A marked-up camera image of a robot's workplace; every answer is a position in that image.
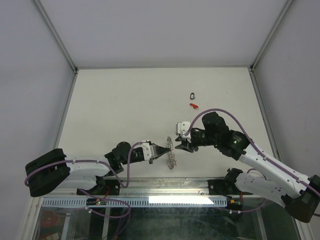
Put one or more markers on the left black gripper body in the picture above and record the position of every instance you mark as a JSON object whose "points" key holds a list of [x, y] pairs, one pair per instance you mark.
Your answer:
{"points": [[150, 160]]}

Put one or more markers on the aluminium mounting rail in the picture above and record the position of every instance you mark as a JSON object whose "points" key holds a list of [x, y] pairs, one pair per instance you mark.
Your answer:
{"points": [[170, 186]]}

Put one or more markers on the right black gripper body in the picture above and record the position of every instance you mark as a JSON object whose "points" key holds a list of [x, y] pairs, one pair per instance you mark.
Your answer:
{"points": [[190, 146]]}

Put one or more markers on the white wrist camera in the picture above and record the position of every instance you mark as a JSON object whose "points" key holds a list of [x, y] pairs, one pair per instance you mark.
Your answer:
{"points": [[182, 130], [147, 149]]}

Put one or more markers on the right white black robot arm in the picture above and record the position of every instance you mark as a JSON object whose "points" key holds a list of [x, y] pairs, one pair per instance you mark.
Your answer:
{"points": [[296, 192]]}

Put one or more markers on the black white key tag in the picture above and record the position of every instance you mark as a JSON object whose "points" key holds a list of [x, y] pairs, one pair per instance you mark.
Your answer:
{"points": [[192, 96]]}

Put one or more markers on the metal disc with key rings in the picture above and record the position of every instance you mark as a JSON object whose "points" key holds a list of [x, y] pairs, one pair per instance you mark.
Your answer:
{"points": [[170, 155]]}

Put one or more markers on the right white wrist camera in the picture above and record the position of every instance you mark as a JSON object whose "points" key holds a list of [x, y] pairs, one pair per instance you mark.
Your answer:
{"points": [[182, 130]]}

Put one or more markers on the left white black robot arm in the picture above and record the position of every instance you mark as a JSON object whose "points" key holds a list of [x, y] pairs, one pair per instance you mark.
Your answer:
{"points": [[56, 171]]}

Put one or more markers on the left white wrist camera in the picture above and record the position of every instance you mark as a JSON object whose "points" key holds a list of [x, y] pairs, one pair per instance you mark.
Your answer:
{"points": [[147, 149]]}

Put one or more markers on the white slotted cable duct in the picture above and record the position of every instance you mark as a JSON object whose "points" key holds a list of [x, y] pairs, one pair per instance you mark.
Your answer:
{"points": [[136, 202]]}

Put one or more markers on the red key tag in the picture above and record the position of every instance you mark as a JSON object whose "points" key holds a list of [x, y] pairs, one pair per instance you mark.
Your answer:
{"points": [[194, 106]]}

